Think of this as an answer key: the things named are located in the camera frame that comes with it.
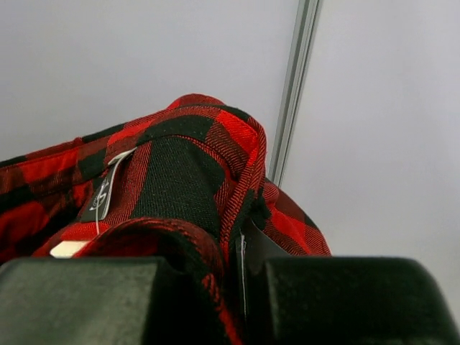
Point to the red black plaid shirt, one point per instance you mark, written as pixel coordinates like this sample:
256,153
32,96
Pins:
179,183

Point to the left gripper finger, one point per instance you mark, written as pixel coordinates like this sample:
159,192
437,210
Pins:
253,249

